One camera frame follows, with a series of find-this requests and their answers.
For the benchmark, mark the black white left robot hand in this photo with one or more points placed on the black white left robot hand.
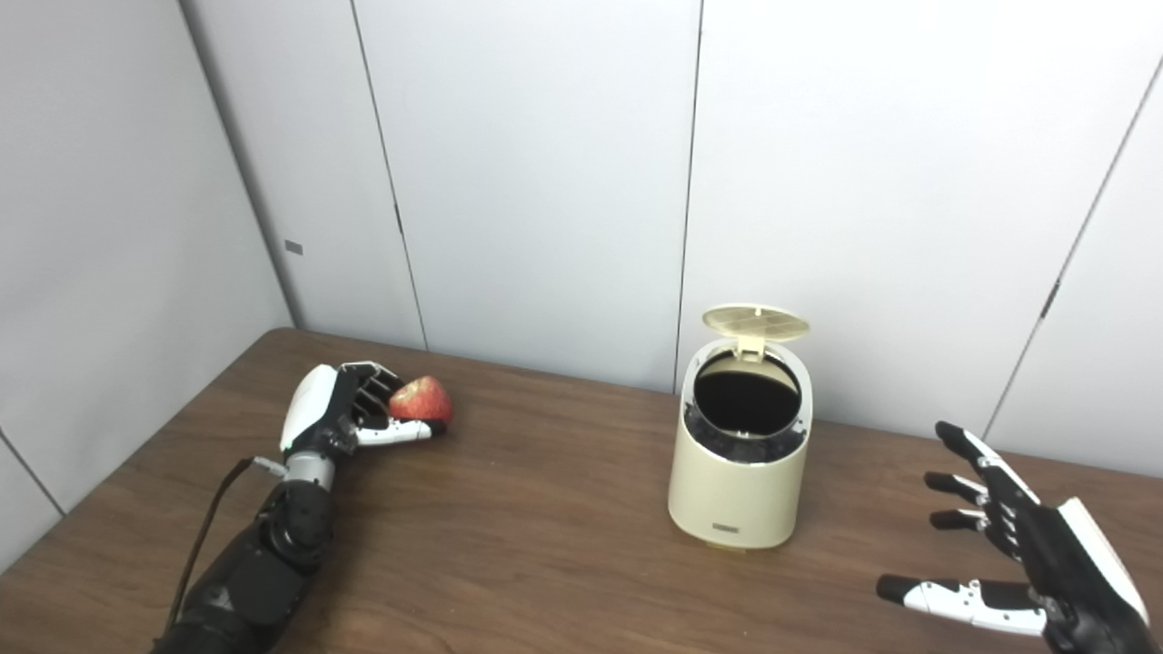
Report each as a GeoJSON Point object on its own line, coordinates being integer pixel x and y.
{"type": "Point", "coordinates": [313, 400]}

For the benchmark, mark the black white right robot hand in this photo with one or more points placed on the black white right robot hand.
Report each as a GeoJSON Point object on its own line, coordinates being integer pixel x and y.
{"type": "Point", "coordinates": [1072, 563]}

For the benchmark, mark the red apple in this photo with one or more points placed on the red apple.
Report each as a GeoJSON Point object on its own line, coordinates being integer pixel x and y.
{"type": "Point", "coordinates": [422, 400]}

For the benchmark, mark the cream-colored bin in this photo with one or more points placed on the cream-colored bin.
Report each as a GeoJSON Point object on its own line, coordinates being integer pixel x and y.
{"type": "Point", "coordinates": [736, 490]}

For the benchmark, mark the cream round bin lid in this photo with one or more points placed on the cream round bin lid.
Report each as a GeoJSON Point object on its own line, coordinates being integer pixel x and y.
{"type": "Point", "coordinates": [754, 322]}

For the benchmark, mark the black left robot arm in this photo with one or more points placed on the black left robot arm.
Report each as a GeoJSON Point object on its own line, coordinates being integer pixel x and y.
{"type": "Point", "coordinates": [263, 563]}

